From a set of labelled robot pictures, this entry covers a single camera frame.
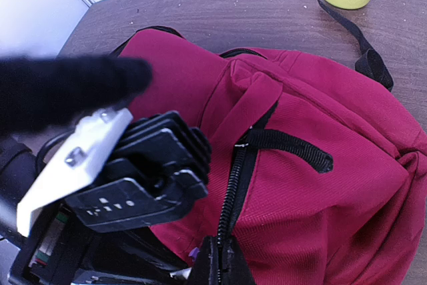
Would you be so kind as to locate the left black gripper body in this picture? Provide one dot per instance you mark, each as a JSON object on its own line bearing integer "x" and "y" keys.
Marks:
{"x": 63, "y": 251}

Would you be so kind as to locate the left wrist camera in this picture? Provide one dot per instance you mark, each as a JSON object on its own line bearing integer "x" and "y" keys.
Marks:
{"x": 117, "y": 174}

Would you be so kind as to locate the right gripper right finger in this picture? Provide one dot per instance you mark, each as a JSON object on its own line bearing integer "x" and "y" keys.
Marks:
{"x": 235, "y": 269}

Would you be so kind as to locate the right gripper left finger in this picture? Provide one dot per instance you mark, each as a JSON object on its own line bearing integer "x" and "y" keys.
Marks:
{"x": 206, "y": 269}

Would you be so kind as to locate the red backpack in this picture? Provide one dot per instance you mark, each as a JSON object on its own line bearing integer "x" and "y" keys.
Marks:
{"x": 317, "y": 170}

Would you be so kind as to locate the purple capped white marker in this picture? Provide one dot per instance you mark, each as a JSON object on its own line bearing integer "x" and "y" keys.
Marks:
{"x": 193, "y": 254}

